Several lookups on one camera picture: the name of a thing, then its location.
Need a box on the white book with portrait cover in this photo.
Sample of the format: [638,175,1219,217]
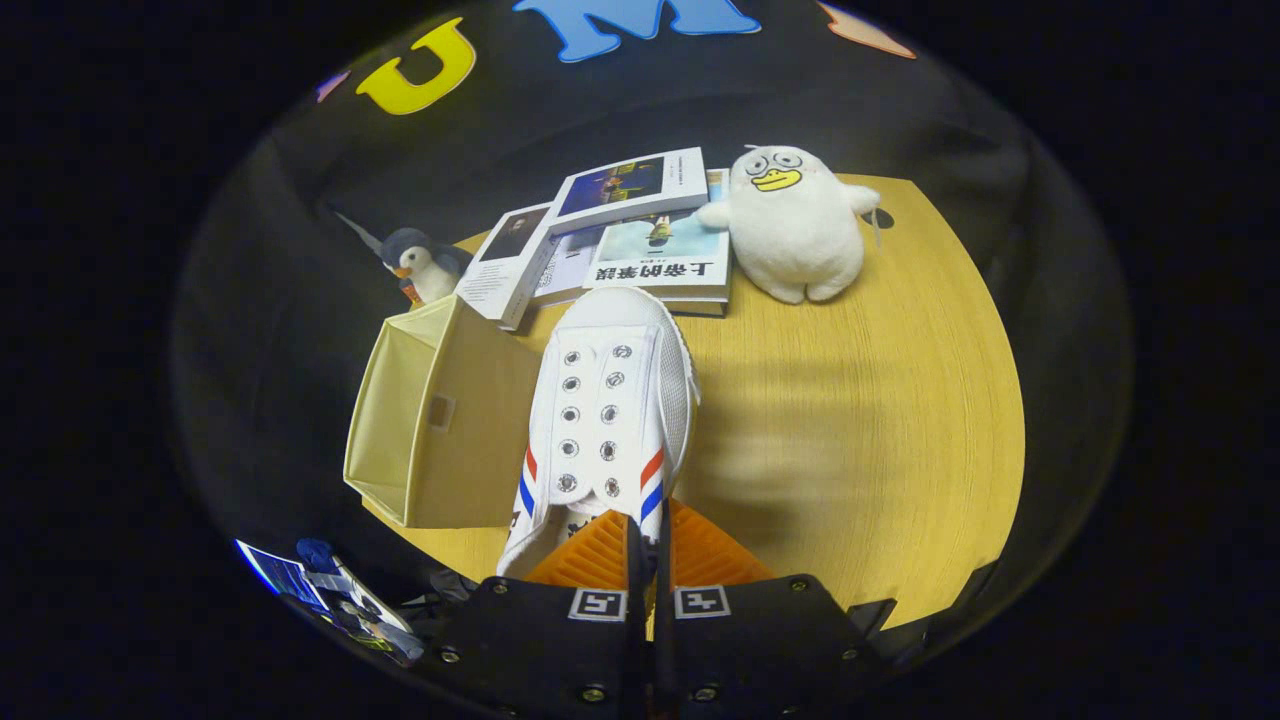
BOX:
[455,202,561,331]

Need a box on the blue penguin plush toy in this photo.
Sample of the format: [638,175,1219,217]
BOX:
[380,227,473,306]

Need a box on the white striped shoe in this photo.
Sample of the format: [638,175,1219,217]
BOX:
[497,287,701,581]

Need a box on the white book with blue picture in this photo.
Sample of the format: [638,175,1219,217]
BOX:
[545,147,709,236]

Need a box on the book with pale sky cover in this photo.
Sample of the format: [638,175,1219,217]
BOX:
[583,170,733,319]

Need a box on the white duck plush toy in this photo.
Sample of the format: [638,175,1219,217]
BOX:
[697,146,882,305]

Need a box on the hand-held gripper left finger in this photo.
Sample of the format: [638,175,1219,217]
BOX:
[415,510,646,720]

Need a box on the thin white booklet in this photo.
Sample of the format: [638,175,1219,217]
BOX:
[533,225,606,306]

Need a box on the black backdrop cloth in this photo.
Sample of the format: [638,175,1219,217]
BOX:
[170,0,1136,641]

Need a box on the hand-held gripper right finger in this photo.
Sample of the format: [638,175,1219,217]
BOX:
[655,497,896,720]

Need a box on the beige fabric storage box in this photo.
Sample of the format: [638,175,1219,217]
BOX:
[343,293,546,529]

